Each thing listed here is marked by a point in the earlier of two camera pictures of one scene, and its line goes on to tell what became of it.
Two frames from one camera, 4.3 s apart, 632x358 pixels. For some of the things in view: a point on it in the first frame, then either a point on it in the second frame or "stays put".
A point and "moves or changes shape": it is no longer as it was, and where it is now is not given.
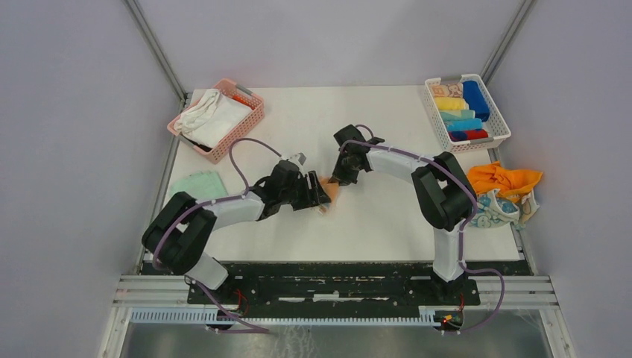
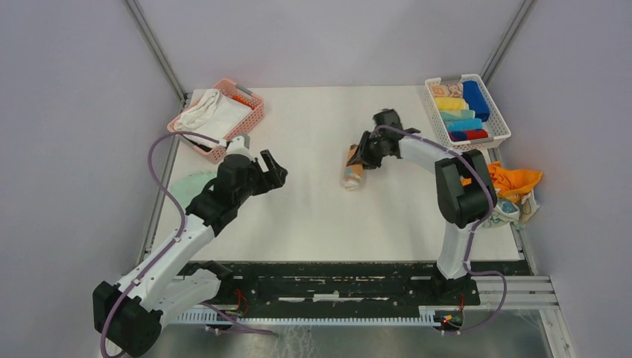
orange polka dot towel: (329, 189) moves or changes shape
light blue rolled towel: (463, 124) stays put
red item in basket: (241, 100) stays put
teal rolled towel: (446, 115) stays put
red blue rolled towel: (456, 136) stays put
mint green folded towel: (200, 184) stays put
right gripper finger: (340, 174) to (362, 151)
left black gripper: (313, 197) to (276, 176)
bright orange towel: (502, 180) stays put
